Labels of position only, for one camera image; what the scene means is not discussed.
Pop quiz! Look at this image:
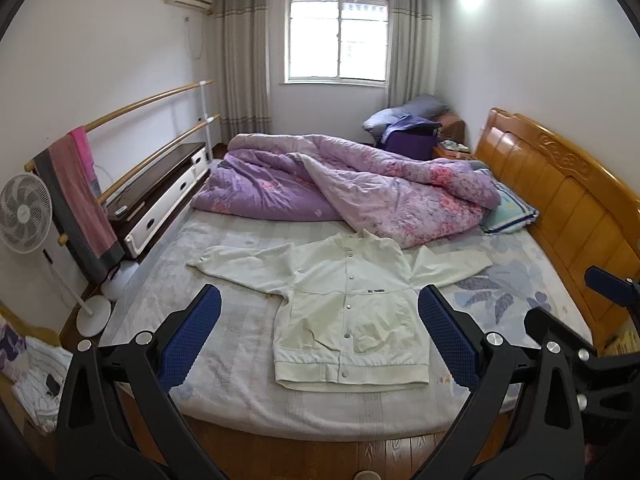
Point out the white button-up jacket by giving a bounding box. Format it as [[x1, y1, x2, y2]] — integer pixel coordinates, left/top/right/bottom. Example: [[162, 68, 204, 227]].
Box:
[[190, 231, 491, 393]]

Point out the white folded cloth pile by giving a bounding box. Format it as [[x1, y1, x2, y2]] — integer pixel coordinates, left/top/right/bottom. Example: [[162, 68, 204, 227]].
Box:
[[12, 336, 73, 434]]

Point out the wooden headboard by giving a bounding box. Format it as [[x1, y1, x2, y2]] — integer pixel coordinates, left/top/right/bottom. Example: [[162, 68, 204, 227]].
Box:
[[474, 107, 639, 352]]

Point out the floral bed sheet mattress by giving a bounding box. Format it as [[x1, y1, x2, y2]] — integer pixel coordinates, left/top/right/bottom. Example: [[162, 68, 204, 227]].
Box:
[[102, 212, 590, 441]]

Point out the blue green pillow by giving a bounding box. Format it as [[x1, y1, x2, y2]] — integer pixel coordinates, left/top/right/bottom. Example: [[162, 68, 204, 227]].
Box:
[[471, 160, 539, 235]]

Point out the dark white tv cabinet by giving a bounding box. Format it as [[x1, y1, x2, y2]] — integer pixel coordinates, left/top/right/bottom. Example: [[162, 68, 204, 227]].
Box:
[[107, 142, 209, 262]]

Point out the white standing fan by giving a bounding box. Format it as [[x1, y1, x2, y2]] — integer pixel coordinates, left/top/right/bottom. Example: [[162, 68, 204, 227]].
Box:
[[1, 172, 112, 338]]

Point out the purple floral quilt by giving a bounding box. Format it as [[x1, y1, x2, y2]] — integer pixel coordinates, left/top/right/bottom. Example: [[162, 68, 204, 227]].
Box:
[[192, 133, 501, 248]]

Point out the wooden nightstand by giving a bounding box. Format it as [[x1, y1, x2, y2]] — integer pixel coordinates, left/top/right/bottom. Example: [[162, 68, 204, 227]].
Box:
[[432, 112, 473, 159]]

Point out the purple bag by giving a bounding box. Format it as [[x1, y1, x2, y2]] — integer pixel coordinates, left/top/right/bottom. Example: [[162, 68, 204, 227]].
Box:
[[378, 114, 442, 160]]

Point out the grey blue pillow pile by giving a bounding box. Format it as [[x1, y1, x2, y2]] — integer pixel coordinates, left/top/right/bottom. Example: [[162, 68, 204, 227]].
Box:
[[362, 94, 449, 136]]

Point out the right grey curtain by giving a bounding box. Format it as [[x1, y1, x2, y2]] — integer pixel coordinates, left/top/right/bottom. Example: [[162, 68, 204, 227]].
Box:
[[386, 0, 433, 106]]

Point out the grey curtain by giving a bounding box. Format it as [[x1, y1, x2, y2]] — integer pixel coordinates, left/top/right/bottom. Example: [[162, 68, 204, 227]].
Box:
[[213, 0, 271, 143], [386, 0, 433, 106]]

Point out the window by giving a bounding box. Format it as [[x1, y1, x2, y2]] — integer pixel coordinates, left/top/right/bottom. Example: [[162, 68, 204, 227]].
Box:
[[285, 0, 390, 86]]

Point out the left grey curtain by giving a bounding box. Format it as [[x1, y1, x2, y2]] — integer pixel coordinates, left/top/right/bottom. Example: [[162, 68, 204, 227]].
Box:
[[213, 0, 271, 143]]

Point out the wooden rail rack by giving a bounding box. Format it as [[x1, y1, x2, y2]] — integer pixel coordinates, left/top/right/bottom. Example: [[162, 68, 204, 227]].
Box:
[[22, 78, 222, 247]]

